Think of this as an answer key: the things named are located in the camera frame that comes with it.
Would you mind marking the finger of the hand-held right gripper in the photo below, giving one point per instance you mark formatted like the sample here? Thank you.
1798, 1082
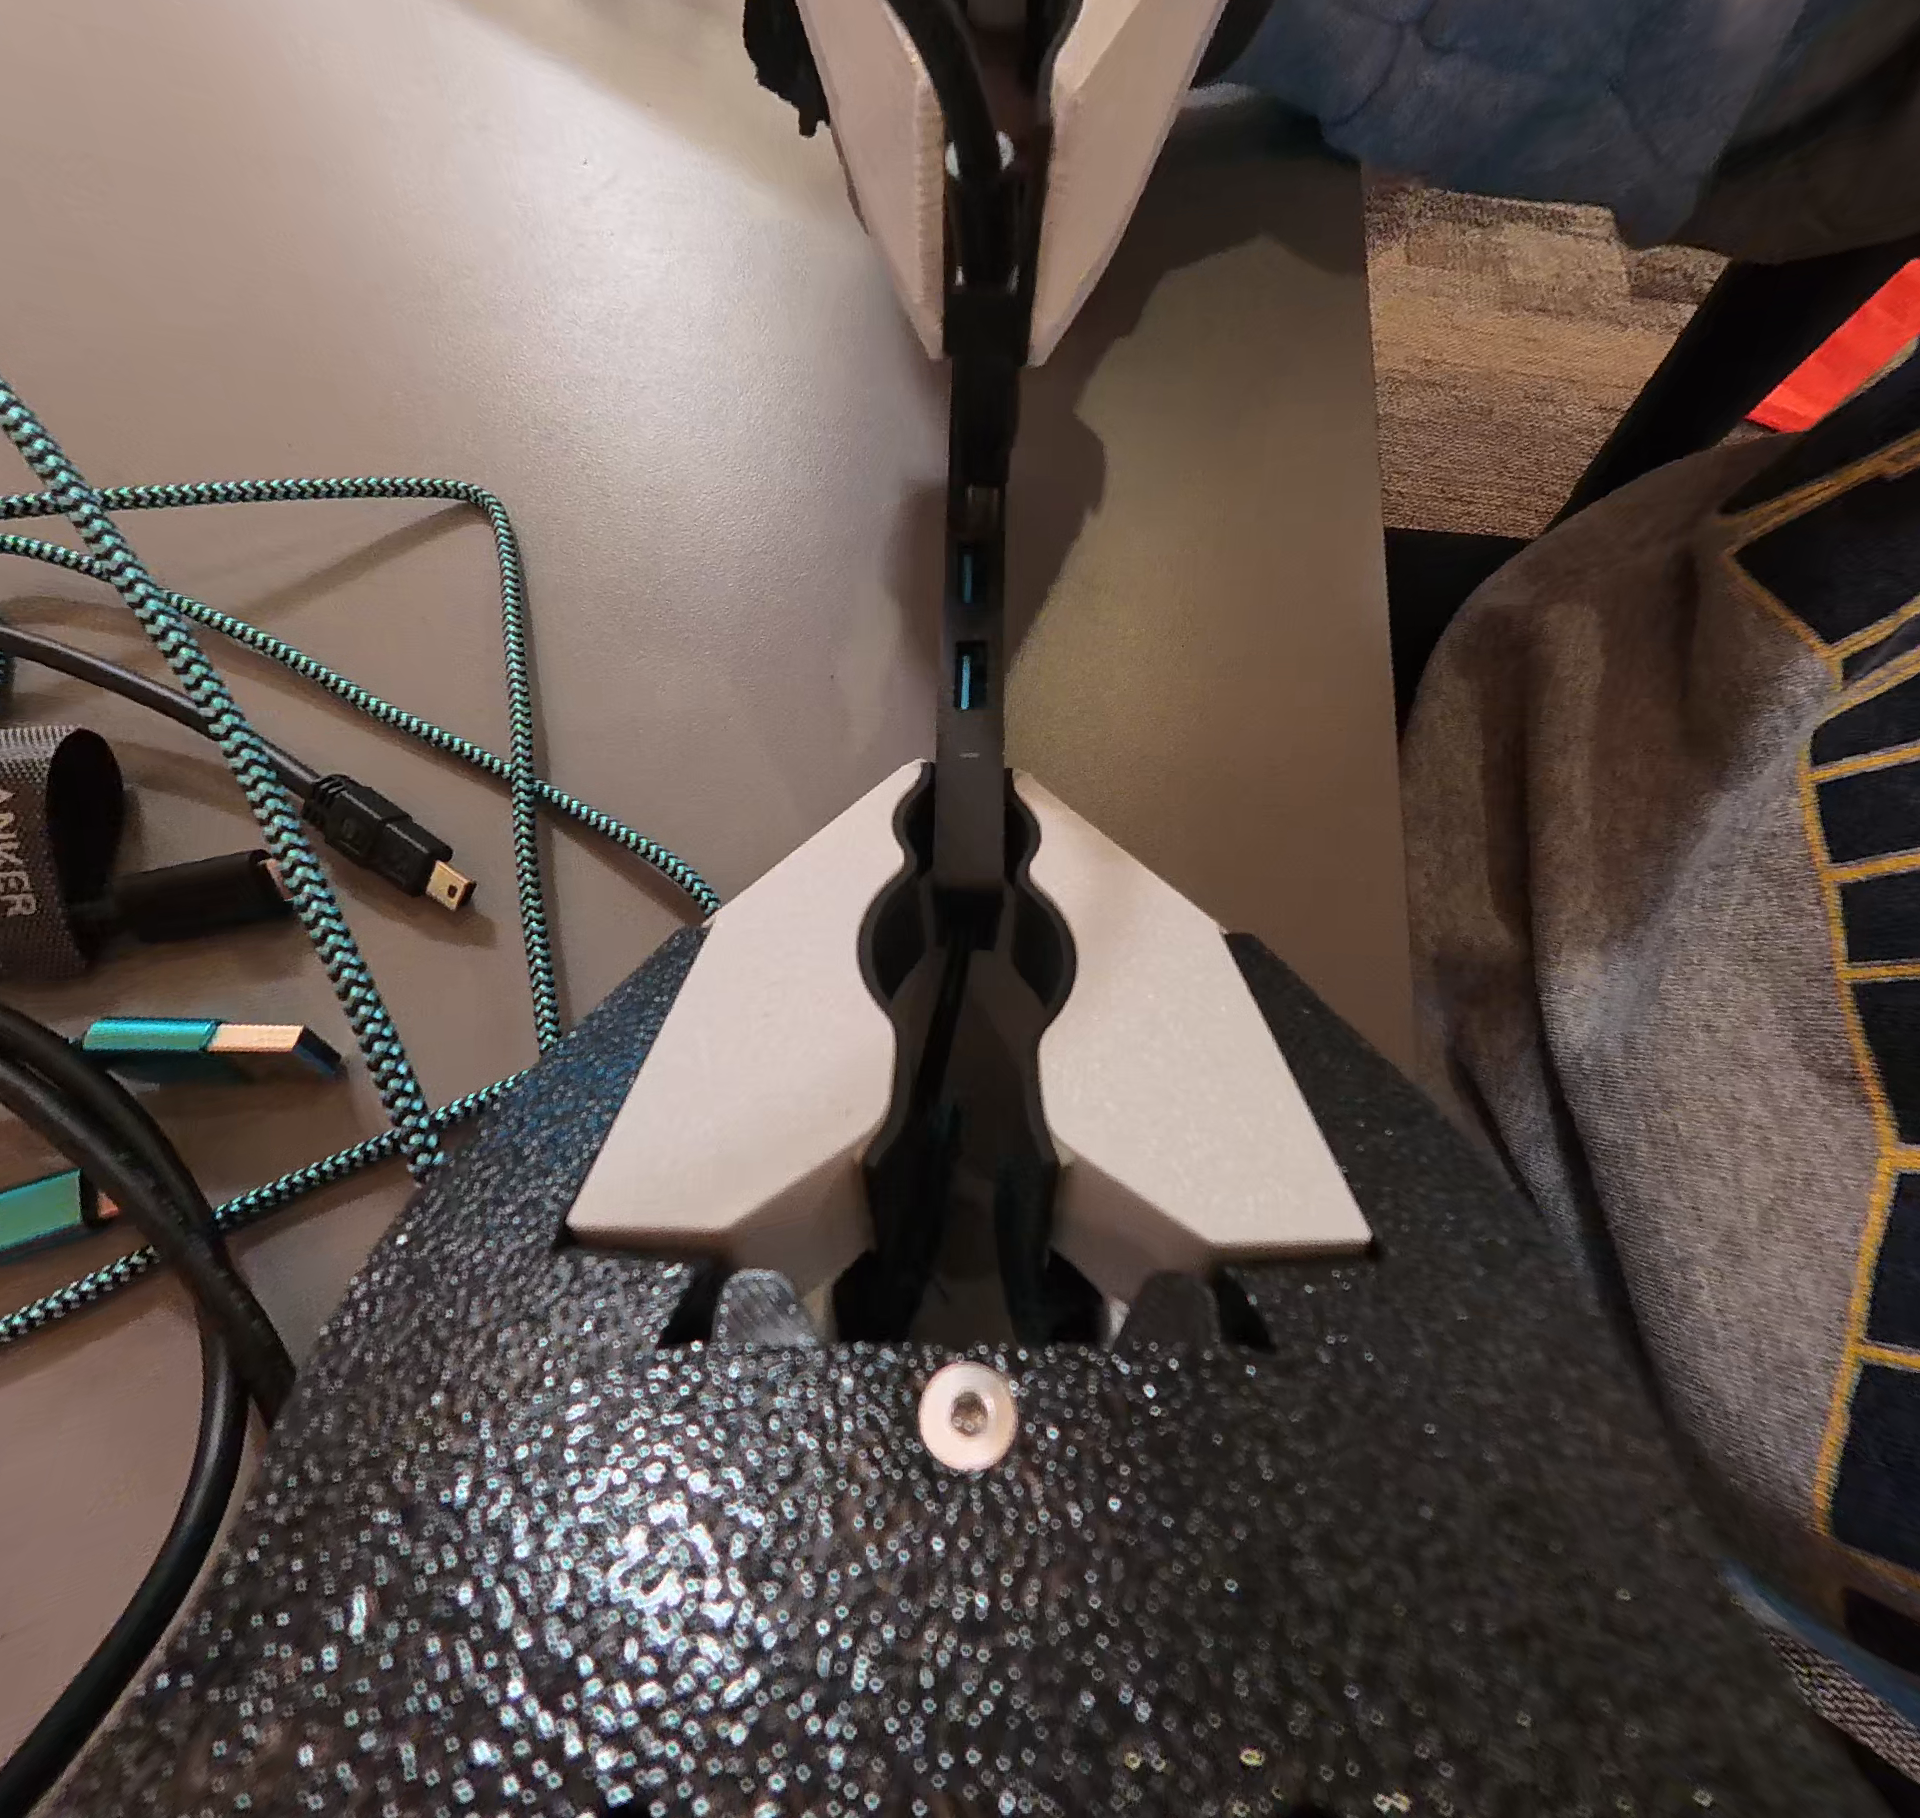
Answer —
1124, 79
869, 123

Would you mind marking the red orange cloth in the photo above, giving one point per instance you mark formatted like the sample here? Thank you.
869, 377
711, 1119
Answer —
1853, 363

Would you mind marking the teal usb plug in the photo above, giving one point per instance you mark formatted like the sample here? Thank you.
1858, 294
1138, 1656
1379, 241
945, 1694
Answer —
45, 1215
165, 1047

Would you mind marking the black usb hub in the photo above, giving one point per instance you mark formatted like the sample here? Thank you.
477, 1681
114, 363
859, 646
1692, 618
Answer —
971, 678

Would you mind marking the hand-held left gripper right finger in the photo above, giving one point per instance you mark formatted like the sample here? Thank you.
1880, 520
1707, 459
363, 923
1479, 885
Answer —
1186, 1084

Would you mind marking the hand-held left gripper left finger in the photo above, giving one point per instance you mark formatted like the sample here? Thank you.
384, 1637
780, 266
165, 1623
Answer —
735, 1084

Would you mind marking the black chair leg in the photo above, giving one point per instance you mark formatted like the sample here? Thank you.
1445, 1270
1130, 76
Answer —
1711, 380

